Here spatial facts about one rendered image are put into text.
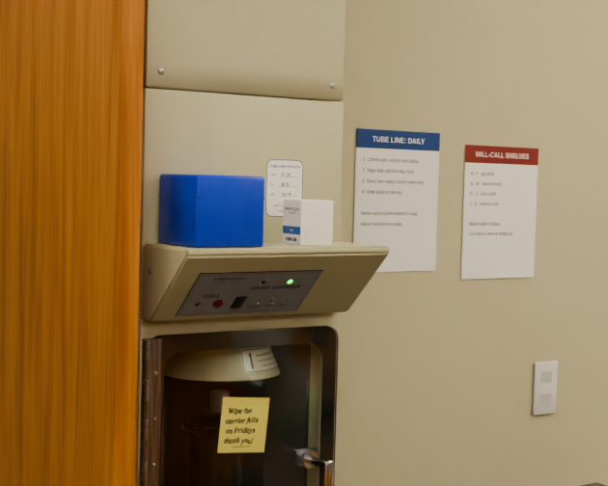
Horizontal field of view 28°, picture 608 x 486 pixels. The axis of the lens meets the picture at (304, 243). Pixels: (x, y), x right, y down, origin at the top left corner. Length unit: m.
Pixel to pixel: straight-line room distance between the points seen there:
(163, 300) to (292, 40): 0.42
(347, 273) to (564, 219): 1.11
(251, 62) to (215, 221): 0.26
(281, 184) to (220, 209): 0.20
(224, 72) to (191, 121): 0.08
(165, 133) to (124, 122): 0.14
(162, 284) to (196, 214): 0.10
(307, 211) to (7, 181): 0.45
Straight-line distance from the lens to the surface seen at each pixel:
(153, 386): 1.59
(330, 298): 1.69
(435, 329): 2.46
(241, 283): 1.57
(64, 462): 1.63
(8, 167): 1.78
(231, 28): 1.65
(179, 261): 1.49
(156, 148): 1.58
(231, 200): 1.51
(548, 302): 2.68
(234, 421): 1.67
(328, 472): 1.71
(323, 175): 1.73
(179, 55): 1.61
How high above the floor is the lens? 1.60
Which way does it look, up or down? 3 degrees down
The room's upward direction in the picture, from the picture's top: 2 degrees clockwise
